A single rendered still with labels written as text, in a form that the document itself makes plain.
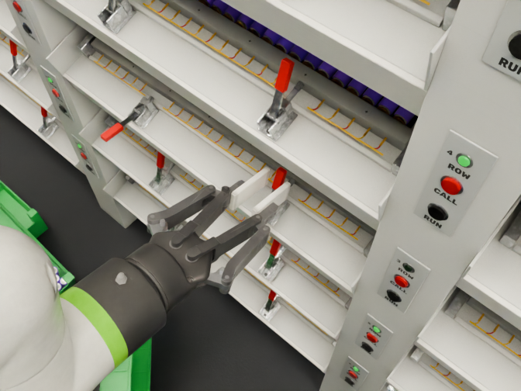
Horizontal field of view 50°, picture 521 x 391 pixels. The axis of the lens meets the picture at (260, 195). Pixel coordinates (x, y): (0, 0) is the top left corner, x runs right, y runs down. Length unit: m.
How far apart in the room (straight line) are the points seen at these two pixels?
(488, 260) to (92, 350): 0.39
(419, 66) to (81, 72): 0.68
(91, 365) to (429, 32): 0.41
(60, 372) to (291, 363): 0.82
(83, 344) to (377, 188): 0.33
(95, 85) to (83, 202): 0.58
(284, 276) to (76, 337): 0.49
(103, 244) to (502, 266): 1.05
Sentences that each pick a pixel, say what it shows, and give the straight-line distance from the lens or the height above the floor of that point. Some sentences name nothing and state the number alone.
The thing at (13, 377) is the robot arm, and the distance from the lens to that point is 0.50.
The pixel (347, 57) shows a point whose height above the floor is 0.91.
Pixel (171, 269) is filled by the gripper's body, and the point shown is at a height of 0.69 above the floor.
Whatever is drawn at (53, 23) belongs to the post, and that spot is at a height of 0.63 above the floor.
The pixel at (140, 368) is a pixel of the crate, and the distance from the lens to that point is 1.30.
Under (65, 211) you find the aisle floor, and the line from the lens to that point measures 1.52.
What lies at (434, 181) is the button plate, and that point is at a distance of 0.50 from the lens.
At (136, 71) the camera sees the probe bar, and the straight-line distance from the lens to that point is 0.94.
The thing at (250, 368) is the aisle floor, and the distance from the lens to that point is 1.28.
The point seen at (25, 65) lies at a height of 0.37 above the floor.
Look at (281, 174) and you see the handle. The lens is 0.74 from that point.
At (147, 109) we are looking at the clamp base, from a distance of 0.90.
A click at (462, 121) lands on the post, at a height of 0.92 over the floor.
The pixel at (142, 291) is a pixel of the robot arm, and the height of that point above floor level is 0.71.
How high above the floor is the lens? 1.24
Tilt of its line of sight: 58 degrees down
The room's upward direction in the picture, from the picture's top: straight up
